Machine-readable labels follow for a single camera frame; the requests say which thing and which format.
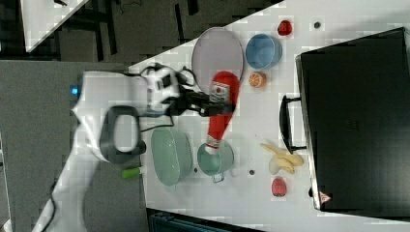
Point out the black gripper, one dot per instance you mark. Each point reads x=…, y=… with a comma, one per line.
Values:
x=190, y=100

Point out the red plush ketchup bottle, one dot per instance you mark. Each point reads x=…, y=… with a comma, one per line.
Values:
x=224, y=91

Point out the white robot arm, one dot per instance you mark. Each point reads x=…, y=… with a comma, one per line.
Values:
x=103, y=98

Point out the grey round plate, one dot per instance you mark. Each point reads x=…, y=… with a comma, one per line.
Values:
x=216, y=50

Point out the orange slice toy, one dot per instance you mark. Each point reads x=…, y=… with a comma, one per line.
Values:
x=257, y=79

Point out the green metal mug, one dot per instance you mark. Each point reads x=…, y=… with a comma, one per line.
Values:
x=215, y=165

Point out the blue cup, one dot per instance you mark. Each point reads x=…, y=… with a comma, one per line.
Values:
x=263, y=51

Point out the peeled banana toy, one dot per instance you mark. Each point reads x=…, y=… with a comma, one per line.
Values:
x=282, y=160

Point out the green plush toy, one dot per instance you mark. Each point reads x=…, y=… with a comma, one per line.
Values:
x=131, y=172

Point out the red strawberry toy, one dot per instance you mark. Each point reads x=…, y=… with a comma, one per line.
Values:
x=278, y=188

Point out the black toaster oven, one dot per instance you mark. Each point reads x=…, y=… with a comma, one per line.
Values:
x=356, y=110

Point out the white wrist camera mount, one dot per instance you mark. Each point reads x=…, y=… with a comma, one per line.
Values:
x=162, y=86

